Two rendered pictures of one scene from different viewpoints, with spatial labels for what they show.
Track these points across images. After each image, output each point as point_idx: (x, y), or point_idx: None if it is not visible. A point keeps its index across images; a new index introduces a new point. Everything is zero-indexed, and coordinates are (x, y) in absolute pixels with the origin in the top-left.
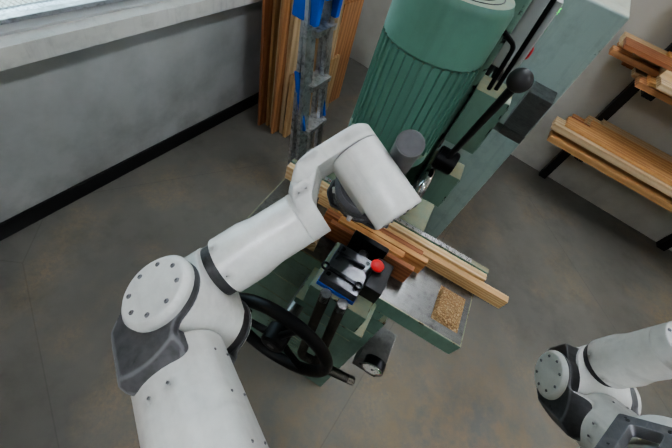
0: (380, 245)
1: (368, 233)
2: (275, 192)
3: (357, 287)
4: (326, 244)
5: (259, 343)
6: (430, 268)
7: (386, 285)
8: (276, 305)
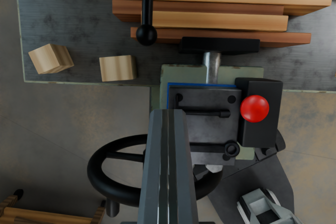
0: (241, 42)
1: (206, 19)
2: (23, 10)
3: (231, 155)
4: (148, 54)
5: (146, 141)
6: None
7: (258, 65)
8: (135, 197)
